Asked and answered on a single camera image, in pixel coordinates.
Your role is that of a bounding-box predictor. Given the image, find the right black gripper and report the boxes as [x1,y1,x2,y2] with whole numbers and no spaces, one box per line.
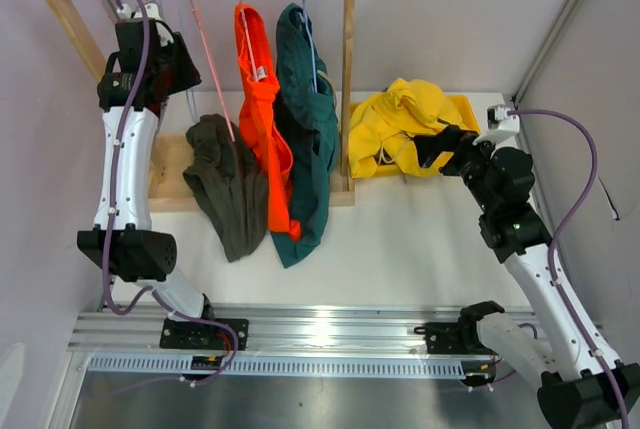
[413,125,504,214]

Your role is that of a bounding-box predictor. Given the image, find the olive green shorts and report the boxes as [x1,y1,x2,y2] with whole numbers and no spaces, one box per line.
[183,114,269,262]

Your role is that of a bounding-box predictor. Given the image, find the blue wire hanger green shorts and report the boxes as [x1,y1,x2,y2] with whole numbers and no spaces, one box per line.
[301,0,318,92]

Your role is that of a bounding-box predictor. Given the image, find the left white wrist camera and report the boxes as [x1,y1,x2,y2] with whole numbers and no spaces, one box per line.
[116,2,175,47]

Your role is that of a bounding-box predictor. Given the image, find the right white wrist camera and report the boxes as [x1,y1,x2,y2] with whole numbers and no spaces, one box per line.
[473,105,520,146]

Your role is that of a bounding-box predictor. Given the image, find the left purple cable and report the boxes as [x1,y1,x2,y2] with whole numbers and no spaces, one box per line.
[99,0,239,396]

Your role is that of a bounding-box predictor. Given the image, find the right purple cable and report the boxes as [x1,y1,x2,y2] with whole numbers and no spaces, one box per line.
[439,107,632,429]

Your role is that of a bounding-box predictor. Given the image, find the pink wire hanger orange shorts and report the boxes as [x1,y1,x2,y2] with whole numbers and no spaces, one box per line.
[236,0,266,82]

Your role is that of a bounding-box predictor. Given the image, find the dark green shorts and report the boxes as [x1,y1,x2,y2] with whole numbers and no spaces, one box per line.
[272,3,340,268]

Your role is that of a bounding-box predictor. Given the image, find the yellow shorts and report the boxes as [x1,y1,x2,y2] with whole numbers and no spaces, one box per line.
[347,77,471,179]

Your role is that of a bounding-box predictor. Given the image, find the yellow plastic tray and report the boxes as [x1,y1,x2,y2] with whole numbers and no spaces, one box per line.
[348,92,482,179]

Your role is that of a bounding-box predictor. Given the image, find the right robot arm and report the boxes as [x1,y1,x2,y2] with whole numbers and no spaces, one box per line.
[413,126,639,428]

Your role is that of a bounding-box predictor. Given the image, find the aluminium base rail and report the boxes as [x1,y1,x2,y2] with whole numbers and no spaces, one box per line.
[67,303,460,358]

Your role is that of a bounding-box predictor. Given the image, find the purple cable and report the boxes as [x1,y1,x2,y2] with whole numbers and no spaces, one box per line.
[439,107,632,429]
[99,0,239,396]

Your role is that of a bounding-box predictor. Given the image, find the slotted cable duct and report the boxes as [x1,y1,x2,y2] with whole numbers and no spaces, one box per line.
[87,353,495,380]

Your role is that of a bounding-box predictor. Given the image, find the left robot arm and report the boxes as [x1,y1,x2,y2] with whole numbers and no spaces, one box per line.
[76,17,217,349]

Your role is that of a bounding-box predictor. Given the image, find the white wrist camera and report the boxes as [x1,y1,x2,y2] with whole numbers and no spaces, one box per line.
[116,2,175,47]
[473,105,520,146]

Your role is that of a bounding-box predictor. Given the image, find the pink wire hanger olive shorts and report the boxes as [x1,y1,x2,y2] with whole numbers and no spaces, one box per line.
[188,0,236,142]

